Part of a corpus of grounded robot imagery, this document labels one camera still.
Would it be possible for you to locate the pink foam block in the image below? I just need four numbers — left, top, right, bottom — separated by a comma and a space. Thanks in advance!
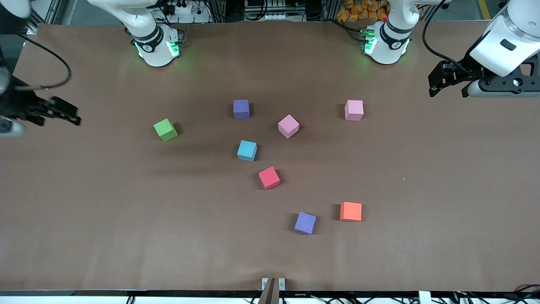
344, 100, 364, 122
278, 114, 300, 139

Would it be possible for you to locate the dark purple foam block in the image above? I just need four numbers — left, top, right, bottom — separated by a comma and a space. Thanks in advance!
233, 99, 250, 120

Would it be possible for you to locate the blue foam block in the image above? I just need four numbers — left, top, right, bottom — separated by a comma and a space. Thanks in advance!
237, 140, 258, 162

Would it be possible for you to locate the red foam block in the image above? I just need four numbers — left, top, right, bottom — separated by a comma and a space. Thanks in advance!
258, 166, 281, 190

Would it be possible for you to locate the green foam block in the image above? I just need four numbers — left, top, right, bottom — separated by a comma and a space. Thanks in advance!
153, 118, 179, 142

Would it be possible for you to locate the bag of orange objects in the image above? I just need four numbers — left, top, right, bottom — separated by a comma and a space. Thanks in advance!
336, 0, 391, 22

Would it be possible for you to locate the white socket strip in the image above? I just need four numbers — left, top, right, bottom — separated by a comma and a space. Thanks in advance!
162, 1, 195, 16
245, 11, 292, 22

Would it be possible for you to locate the orange foam block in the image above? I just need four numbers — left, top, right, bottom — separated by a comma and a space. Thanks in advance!
340, 201, 363, 222

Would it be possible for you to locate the light purple foam block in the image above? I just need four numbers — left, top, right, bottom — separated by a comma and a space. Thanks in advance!
294, 211, 317, 235

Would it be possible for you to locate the table cover sheet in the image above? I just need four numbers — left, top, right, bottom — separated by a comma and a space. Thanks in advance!
0, 20, 540, 293

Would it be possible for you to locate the aluminium frame profile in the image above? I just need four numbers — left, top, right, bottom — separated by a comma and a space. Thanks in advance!
25, 0, 68, 35

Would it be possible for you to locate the white table edge rail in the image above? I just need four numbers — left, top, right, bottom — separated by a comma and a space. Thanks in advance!
0, 290, 540, 304

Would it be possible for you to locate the metal bracket with brown strip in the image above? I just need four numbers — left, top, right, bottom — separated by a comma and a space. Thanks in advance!
258, 277, 286, 304

